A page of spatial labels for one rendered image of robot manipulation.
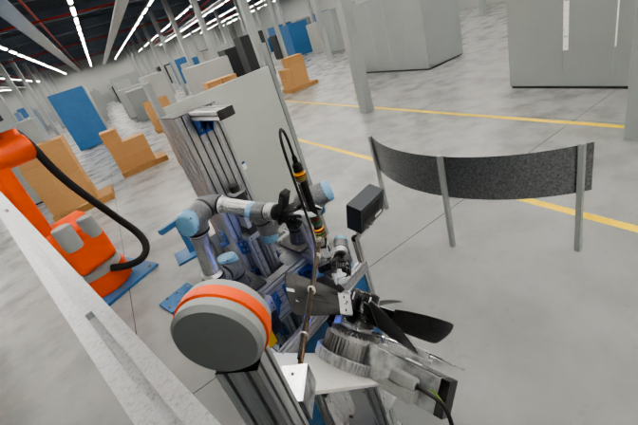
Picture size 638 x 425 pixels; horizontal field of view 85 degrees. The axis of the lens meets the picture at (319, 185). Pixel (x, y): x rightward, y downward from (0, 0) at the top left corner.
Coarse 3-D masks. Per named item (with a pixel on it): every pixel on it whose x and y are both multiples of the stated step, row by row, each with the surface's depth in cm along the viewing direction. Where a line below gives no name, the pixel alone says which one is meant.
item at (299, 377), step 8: (288, 368) 83; (296, 368) 82; (304, 368) 82; (288, 376) 81; (296, 376) 80; (304, 376) 80; (312, 376) 84; (296, 384) 79; (304, 384) 78; (312, 384) 83; (296, 392) 77; (304, 392) 77; (312, 392) 82; (304, 400) 76; (312, 400) 80; (304, 408) 76; (312, 408) 79
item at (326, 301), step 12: (288, 276) 138; (300, 276) 140; (300, 288) 133; (324, 288) 139; (300, 300) 128; (312, 300) 132; (324, 300) 134; (336, 300) 138; (300, 312) 123; (312, 312) 127; (324, 312) 130; (336, 312) 134
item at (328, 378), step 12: (288, 360) 119; (312, 360) 128; (312, 372) 115; (324, 372) 119; (336, 372) 123; (324, 384) 108; (336, 384) 111; (348, 384) 115; (360, 384) 118; (372, 384) 124
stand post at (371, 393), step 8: (368, 392) 152; (376, 392) 146; (368, 400) 156; (376, 400) 150; (376, 408) 155; (376, 416) 160; (384, 416) 155; (392, 416) 155; (384, 424) 158; (392, 424) 156
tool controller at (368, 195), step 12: (360, 192) 217; (372, 192) 216; (348, 204) 208; (360, 204) 207; (372, 204) 211; (348, 216) 212; (360, 216) 205; (372, 216) 217; (348, 228) 218; (360, 228) 211
